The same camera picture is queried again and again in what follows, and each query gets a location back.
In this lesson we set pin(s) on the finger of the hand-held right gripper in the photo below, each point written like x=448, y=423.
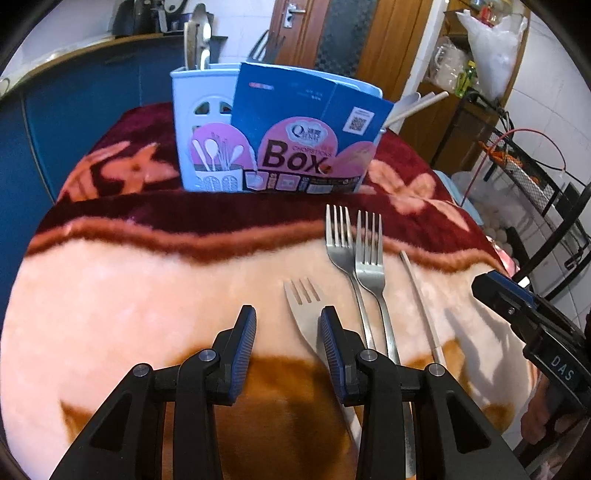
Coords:
x=503, y=288

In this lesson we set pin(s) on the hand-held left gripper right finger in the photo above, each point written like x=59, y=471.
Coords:
x=333, y=355

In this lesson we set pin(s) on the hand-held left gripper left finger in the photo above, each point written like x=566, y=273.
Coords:
x=242, y=350

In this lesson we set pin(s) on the small steel fork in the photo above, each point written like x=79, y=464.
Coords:
x=302, y=318

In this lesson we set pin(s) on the large steel fork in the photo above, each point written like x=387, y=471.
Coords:
x=369, y=272
x=340, y=254

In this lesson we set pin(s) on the beige plastic spoon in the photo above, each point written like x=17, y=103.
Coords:
x=406, y=104

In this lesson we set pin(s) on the light blue utensil holder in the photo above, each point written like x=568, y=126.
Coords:
x=198, y=92

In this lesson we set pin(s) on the thin wooden chopstick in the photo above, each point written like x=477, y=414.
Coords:
x=189, y=46

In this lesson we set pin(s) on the person's right hand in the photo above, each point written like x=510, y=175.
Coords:
x=538, y=415

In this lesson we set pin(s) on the plastic bag of eggs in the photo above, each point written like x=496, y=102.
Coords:
x=489, y=207

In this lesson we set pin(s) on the red and peach floral blanket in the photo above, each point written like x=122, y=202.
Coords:
x=138, y=300

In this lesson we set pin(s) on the light blue lidded container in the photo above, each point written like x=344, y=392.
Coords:
x=447, y=182

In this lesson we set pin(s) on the wooden shelf unit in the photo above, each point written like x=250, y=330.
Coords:
x=443, y=129

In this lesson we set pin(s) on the clear plastic pitcher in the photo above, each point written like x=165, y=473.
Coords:
x=445, y=62

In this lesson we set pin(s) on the white plastic bag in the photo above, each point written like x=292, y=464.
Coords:
x=494, y=50

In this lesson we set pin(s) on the wooden door with glass panel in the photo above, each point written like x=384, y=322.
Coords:
x=392, y=37

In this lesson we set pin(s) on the blue kitchen base cabinets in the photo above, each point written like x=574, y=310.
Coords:
x=69, y=101

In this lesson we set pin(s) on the black air fryer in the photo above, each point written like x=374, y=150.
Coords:
x=134, y=14

